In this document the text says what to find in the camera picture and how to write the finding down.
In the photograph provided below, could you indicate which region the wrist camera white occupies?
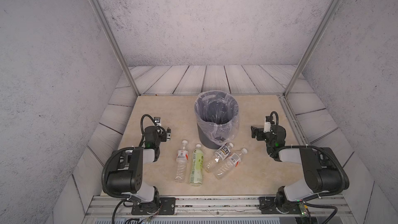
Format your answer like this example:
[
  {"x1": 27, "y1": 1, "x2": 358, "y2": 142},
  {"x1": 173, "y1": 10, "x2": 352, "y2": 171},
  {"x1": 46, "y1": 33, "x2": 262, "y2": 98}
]
[
  {"x1": 154, "y1": 117, "x2": 161, "y2": 126},
  {"x1": 263, "y1": 116, "x2": 274, "y2": 133}
]

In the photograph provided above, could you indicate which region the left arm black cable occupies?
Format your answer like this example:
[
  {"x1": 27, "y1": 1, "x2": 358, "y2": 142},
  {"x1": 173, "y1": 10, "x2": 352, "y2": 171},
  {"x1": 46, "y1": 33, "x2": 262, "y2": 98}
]
[{"x1": 138, "y1": 113, "x2": 167, "y2": 147}]

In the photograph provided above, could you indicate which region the left aluminium frame post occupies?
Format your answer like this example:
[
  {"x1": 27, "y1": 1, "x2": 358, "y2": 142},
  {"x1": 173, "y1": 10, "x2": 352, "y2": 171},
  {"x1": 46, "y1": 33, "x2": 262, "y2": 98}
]
[{"x1": 89, "y1": 0, "x2": 141, "y2": 96}]

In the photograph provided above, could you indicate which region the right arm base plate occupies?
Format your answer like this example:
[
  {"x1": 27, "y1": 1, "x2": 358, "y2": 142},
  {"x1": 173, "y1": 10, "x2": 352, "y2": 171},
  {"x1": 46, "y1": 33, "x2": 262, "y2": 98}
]
[{"x1": 259, "y1": 197, "x2": 302, "y2": 215}]

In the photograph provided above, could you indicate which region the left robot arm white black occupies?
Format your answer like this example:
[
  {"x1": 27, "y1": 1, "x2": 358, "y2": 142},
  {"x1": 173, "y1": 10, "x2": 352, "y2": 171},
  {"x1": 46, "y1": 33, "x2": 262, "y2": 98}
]
[{"x1": 101, "y1": 126, "x2": 171, "y2": 215}]

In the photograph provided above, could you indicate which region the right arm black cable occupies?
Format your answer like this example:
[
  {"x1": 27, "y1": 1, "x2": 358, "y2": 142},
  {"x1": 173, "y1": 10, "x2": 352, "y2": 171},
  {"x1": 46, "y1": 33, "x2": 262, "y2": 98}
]
[{"x1": 269, "y1": 110, "x2": 280, "y2": 131}]

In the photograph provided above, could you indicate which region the aluminium front rail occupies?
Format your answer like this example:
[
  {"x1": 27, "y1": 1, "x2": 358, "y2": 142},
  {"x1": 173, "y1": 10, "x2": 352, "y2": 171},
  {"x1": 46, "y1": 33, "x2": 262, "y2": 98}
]
[{"x1": 83, "y1": 195, "x2": 356, "y2": 224}]

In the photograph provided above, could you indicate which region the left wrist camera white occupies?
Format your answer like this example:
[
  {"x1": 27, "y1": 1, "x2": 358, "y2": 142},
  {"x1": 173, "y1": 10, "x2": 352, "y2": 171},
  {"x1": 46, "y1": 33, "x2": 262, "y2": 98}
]
[{"x1": 154, "y1": 117, "x2": 161, "y2": 126}]

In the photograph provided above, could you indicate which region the right aluminium frame post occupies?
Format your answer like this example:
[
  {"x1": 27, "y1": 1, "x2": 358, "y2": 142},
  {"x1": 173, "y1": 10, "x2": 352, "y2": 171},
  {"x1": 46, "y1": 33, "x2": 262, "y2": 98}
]
[{"x1": 283, "y1": 0, "x2": 342, "y2": 98}]

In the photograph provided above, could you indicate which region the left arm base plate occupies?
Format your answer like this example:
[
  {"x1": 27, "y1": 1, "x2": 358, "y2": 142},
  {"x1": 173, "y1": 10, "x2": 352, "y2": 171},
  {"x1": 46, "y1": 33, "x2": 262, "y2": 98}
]
[{"x1": 131, "y1": 197, "x2": 176, "y2": 216}]

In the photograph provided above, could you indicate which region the green tea bottle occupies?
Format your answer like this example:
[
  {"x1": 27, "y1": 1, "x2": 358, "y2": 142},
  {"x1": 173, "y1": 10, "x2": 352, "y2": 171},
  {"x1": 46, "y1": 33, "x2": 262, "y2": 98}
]
[{"x1": 189, "y1": 144, "x2": 204, "y2": 186}]

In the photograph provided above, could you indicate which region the dark grey trash bin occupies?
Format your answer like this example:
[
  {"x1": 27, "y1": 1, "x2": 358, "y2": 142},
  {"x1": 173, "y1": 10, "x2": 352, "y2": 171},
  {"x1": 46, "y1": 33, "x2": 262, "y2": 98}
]
[{"x1": 197, "y1": 122, "x2": 231, "y2": 149}]

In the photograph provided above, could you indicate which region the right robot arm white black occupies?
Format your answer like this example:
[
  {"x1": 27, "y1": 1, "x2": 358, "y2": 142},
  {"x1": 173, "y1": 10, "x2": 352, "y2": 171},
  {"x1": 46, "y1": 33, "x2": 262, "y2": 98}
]
[{"x1": 251, "y1": 124, "x2": 350, "y2": 214}]

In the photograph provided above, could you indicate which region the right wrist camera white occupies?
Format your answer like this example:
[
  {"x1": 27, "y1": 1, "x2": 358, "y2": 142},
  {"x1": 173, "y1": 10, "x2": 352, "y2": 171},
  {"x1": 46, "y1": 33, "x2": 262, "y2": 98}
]
[{"x1": 263, "y1": 116, "x2": 274, "y2": 133}]

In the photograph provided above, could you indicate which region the clear bottle white red label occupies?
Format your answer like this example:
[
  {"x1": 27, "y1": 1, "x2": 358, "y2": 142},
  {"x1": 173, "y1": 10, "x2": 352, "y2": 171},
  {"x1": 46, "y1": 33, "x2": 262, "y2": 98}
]
[{"x1": 214, "y1": 148, "x2": 248, "y2": 179}]

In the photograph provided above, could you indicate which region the clear plastic bin liner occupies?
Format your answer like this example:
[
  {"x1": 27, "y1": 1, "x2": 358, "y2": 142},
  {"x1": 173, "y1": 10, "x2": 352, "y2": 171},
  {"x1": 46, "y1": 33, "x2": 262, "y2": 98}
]
[{"x1": 194, "y1": 90, "x2": 239, "y2": 142}]

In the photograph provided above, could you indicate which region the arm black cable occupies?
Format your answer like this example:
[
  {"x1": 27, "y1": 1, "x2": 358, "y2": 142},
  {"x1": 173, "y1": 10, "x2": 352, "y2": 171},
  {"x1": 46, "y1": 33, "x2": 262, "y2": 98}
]
[
  {"x1": 138, "y1": 113, "x2": 167, "y2": 147},
  {"x1": 269, "y1": 110, "x2": 280, "y2": 131}
]

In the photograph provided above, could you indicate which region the aluminium frame post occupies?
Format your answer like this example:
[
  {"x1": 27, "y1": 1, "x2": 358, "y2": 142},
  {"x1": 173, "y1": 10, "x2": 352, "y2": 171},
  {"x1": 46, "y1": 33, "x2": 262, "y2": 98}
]
[
  {"x1": 283, "y1": 0, "x2": 342, "y2": 98},
  {"x1": 89, "y1": 0, "x2": 141, "y2": 96}
]

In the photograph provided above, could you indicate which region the clear bottle black white label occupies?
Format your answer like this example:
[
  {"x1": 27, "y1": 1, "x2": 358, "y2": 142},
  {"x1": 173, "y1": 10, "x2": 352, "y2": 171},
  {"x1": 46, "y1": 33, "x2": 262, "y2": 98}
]
[{"x1": 204, "y1": 143, "x2": 234, "y2": 173}]

